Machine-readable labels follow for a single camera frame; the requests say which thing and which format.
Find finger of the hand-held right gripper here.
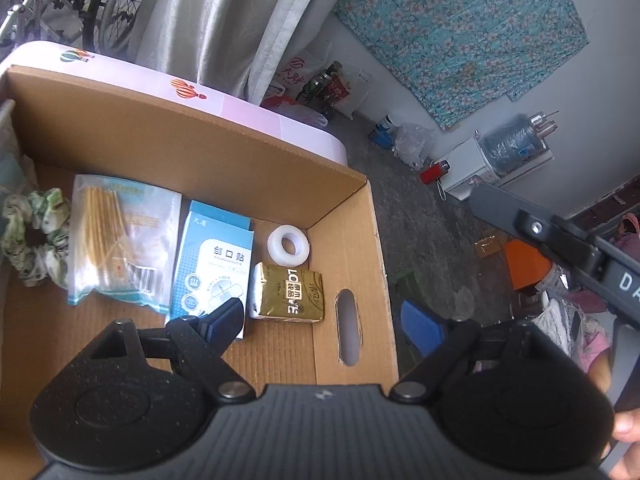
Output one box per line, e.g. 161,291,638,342
470,184,598,267

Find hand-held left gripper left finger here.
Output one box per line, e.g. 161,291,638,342
90,297,253,403

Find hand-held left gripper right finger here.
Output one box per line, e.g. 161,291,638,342
391,300,571,403

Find blue bandage box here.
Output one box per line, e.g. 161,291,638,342
165,200,255,340

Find gold tissue pack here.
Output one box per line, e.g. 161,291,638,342
247,261,326,322

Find white tape roll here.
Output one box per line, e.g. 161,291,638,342
266,224,307,265

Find cotton swab bag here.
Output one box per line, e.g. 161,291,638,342
67,174,183,316

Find green white fabric scrunchie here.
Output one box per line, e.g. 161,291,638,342
0,187,72,288

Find person's right hand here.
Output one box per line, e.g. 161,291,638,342
589,350,640,480

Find small brown cardboard box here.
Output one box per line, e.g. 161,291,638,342
472,230,508,258

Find orange stool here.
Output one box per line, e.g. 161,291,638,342
504,240,553,291

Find white water dispenser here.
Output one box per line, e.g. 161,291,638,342
442,135,555,200

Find blue water jug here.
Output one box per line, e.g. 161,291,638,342
477,112,551,176

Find pile of pink white clothes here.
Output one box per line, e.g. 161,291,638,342
532,212,640,386

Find red thermos bottle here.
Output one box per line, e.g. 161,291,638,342
420,160,450,184

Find clear plastic bag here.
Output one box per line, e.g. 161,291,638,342
392,122,436,170

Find teal floral cloth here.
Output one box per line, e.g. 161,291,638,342
334,0,588,131

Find red carton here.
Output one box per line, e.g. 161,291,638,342
325,72,352,108

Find white bag with red contents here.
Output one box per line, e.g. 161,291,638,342
261,85,328,128

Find green bottles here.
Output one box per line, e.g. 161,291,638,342
300,62,343,106

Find white bag with red print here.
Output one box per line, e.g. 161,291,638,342
272,42,333,93

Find white balloon print table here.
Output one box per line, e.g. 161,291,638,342
0,42,349,166

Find silver grey curtain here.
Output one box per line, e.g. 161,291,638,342
127,0,366,106

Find grey folding wheelchair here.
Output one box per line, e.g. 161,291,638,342
0,0,156,56

